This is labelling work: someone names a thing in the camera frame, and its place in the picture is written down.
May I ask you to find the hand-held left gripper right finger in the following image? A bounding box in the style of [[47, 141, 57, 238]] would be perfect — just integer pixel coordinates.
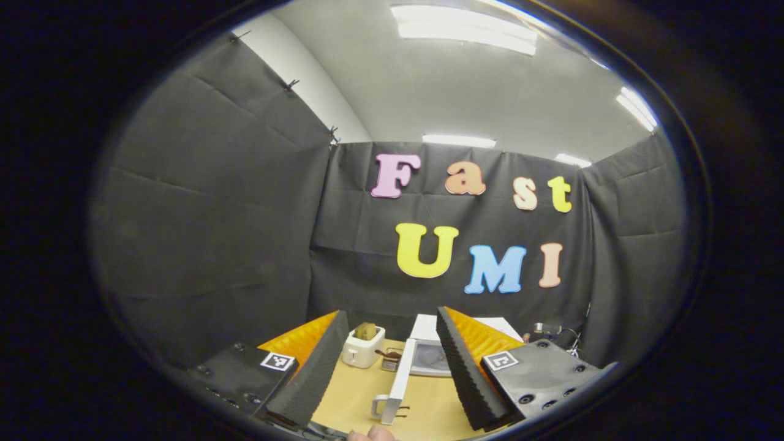
[[436, 306, 604, 431]]

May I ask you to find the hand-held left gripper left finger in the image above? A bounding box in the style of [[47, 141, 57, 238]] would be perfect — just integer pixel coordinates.
[[187, 310, 350, 429]]

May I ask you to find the white toaster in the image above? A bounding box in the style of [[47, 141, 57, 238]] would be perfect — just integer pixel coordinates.
[[341, 326, 386, 369]]

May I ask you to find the black backdrop cloth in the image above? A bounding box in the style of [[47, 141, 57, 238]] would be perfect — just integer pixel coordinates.
[[89, 34, 690, 368]]

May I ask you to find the thin white cable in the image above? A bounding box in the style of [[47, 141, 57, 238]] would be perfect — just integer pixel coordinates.
[[560, 326, 582, 358]]

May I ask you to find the white microwave oven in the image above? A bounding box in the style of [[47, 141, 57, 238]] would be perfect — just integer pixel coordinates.
[[372, 314, 524, 425]]

